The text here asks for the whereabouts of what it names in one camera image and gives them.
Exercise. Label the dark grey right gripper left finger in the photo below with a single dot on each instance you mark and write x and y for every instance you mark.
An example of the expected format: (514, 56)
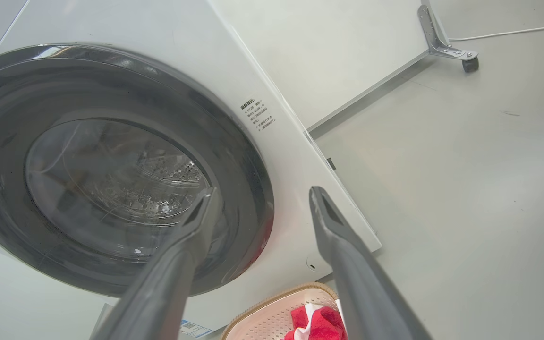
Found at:
(168, 278)

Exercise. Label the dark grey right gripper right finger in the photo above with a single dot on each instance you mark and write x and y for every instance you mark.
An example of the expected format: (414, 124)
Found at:
(361, 288)

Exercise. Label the beige perforated laundry basket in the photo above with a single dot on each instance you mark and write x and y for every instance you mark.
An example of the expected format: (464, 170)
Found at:
(262, 316)

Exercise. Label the red garment with white trim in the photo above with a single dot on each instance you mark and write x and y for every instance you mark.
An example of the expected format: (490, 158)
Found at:
(321, 326)

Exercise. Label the blue-bordered energy label sticker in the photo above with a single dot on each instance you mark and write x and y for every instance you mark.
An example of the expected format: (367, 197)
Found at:
(194, 328)

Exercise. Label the round dark glass washer door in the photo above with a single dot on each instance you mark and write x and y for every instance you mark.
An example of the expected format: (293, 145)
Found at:
(111, 174)

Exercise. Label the white front-load washing machine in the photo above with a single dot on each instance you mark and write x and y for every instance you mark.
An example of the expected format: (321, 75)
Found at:
(281, 71)

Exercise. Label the white partition panel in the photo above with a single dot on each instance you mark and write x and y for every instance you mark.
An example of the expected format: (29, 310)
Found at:
(338, 52)

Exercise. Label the metal caster bracket with wheel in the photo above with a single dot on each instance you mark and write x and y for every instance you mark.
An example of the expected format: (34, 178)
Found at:
(435, 38)

